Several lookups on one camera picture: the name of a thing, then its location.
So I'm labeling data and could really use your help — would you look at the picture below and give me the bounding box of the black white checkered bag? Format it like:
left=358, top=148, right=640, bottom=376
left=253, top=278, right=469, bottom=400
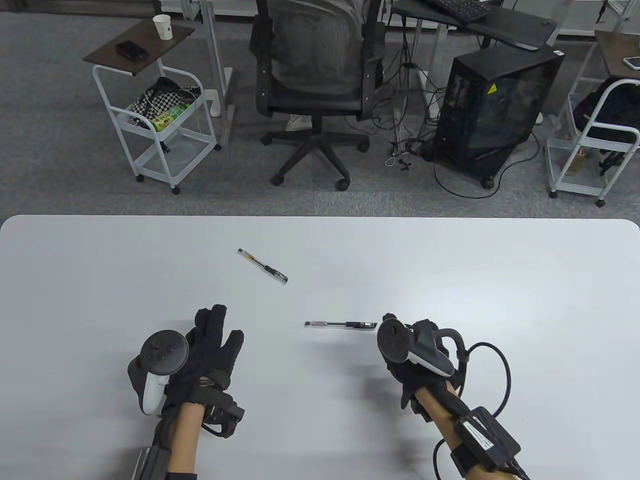
left=130, top=76, right=203, bottom=127

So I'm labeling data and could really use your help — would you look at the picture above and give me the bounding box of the black backpack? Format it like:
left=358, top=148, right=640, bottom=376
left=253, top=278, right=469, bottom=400
left=571, top=74, right=640, bottom=177

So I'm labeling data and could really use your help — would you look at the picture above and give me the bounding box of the person's left forearm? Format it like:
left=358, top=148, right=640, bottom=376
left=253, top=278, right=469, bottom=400
left=166, top=401, right=207, bottom=480

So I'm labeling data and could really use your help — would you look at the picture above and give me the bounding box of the black mesh office chair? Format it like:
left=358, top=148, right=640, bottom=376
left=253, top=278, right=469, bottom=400
left=249, top=0, right=387, bottom=192

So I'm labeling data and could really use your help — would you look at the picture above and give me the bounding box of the person's right forearm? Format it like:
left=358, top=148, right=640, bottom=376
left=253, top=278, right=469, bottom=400
left=414, top=382, right=502, bottom=480

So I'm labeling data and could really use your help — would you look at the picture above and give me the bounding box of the white cart with brown top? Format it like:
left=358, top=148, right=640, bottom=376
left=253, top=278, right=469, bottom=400
left=82, top=20, right=224, bottom=196

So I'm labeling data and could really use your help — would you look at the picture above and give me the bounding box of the black floor cable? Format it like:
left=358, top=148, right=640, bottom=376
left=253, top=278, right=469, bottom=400
left=432, top=131, right=544, bottom=201

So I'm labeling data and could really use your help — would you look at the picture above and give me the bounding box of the white paper cup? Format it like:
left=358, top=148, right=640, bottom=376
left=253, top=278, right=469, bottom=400
left=152, top=13, right=174, bottom=41

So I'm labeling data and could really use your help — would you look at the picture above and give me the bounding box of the black phone on cart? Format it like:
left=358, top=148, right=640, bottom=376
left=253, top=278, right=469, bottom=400
left=115, top=40, right=149, bottom=61

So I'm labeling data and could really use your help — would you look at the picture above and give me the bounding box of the black white left controller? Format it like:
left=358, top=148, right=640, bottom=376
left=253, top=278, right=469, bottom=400
left=127, top=329, right=191, bottom=417

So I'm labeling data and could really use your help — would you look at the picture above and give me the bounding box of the person's left hand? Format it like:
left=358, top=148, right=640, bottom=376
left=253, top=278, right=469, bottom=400
left=164, top=303, right=246, bottom=407

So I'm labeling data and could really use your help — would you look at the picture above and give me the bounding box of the black computer tower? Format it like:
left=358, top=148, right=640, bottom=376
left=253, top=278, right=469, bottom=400
left=432, top=46, right=566, bottom=190

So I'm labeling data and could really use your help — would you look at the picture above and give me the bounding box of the white table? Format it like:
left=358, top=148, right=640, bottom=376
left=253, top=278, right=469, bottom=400
left=0, top=215, right=640, bottom=480

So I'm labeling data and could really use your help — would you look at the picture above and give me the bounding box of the clear pen with black grip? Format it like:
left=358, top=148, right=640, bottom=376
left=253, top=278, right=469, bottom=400
left=304, top=320, right=378, bottom=332

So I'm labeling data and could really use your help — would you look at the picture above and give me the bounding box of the black desk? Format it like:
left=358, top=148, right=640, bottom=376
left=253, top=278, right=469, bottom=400
left=390, top=0, right=559, bottom=52

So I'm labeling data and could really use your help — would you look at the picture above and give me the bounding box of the black wrist strap device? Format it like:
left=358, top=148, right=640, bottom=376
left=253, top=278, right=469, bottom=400
left=162, top=389, right=246, bottom=439

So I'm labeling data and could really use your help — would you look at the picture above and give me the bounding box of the black forearm sensor unit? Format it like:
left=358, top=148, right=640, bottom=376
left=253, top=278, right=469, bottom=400
left=131, top=407, right=174, bottom=480

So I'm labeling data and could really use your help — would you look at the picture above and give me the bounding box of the black white right controller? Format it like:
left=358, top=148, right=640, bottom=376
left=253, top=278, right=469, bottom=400
left=375, top=319, right=457, bottom=379

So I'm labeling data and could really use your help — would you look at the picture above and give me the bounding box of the clear pen with yellow mark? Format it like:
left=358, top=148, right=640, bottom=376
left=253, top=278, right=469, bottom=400
left=237, top=247, right=289, bottom=285

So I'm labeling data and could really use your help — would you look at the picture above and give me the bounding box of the black white controller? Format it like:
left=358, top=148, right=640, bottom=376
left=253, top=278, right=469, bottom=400
left=127, top=329, right=191, bottom=417
left=375, top=319, right=457, bottom=379

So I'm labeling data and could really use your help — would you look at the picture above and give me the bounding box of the green snack packet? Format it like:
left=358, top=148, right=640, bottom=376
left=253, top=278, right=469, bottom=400
left=150, top=102, right=192, bottom=133

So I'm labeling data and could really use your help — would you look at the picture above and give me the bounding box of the white desk leg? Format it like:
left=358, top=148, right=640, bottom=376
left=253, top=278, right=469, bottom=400
left=199, top=0, right=237, bottom=119

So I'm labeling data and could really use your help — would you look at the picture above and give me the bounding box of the person's right hand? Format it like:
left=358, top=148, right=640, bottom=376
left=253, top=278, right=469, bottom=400
left=377, top=312, right=459, bottom=411

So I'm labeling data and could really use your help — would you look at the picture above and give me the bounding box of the white wire cart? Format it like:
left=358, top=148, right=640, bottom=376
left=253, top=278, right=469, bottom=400
left=544, top=30, right=640, bottom=209

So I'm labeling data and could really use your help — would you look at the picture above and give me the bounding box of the black keyboard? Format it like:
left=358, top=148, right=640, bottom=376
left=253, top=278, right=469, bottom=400
left=424, top=0, right=494, bottom=25

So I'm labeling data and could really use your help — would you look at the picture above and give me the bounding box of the black box on forearm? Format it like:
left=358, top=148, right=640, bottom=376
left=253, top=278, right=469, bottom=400
left=452, top=405, right=522, bottom=474

